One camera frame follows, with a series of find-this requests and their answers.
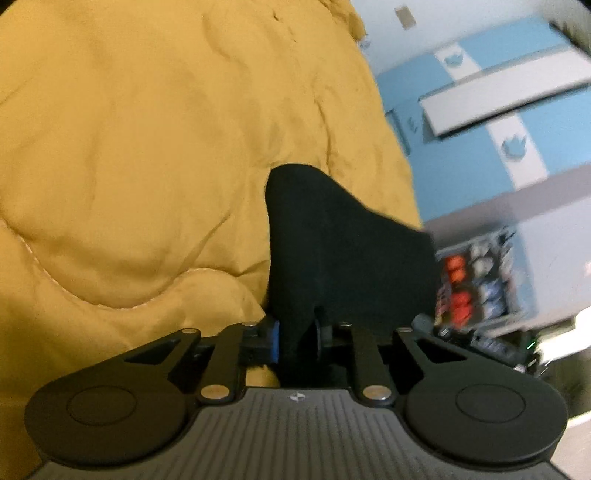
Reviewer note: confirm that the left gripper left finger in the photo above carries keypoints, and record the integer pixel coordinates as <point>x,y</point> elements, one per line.
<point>239,357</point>

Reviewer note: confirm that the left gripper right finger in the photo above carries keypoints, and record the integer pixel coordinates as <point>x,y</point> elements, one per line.
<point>357,349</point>

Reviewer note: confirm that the black pants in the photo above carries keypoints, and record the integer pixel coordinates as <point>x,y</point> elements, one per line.
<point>333,260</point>

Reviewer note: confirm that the shoe rack with shoes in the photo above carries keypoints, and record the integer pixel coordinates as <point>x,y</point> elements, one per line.
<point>484,282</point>

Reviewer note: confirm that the yellow quilted duvet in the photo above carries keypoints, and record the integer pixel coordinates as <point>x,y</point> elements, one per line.
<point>136,141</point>

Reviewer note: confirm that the blue white wardrobe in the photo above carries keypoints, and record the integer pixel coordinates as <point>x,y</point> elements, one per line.
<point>509,153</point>

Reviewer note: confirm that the wardrobe mirror panel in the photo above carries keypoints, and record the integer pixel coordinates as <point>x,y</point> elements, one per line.
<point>487,95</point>

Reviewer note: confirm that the beige wall switch plate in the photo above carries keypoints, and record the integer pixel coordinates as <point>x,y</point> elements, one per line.
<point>405,17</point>

